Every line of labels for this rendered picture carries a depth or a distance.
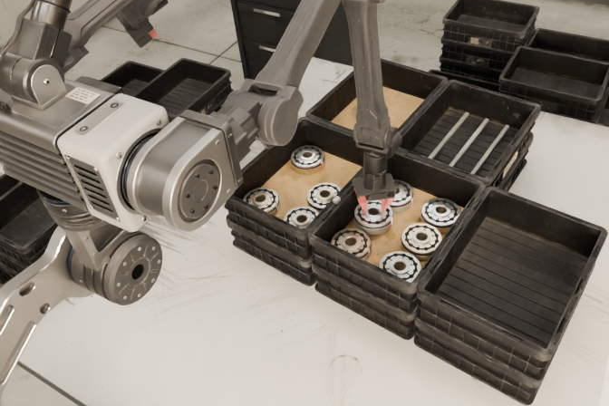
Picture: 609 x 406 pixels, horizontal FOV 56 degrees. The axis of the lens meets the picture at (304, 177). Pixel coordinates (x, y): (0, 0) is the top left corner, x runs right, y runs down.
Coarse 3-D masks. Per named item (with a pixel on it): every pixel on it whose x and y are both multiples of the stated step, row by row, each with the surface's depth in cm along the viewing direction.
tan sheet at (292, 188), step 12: (324, 156) 178; (288, 168) 175; (324, 168) 174; (336, 168) 174; (348, 168) 173; (360, 168) 173; (276, 180) 172; (288, 180) 171; (300, 180) 171; (312, 180) 170; (324, 180) 170; (336, 180) 170; (348, 180) 169; (276, 192) 168; (288, 192) 168; (300, 192) 167; (288, 204) 164; (300, 204) 164; (276, 216) 161
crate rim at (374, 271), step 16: (416, 160) 158; (464, 176) 152; (352, 192) 152; (480, 192) 147; (336, 208) 147; (464, 208) 144; (320, 224) 144; (320, 240) 140; (448, 240) 137; (336, 256) 138; (352, 256) 135; (432, 256) 134; (368, 272) 134; (384, 272) 132; (400, 288) 130; (416, 288) 129
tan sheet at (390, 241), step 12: (420, 192) 163; (420, 204) 160; (396, 216) 157; (408, 216) 157; (396, 228) 154; (372, 240) 152; (384, 240) 151; (396, 240) 151; (372, 252) 149; (384, 252) 148; (372, 264) 146; (420, 264) 145
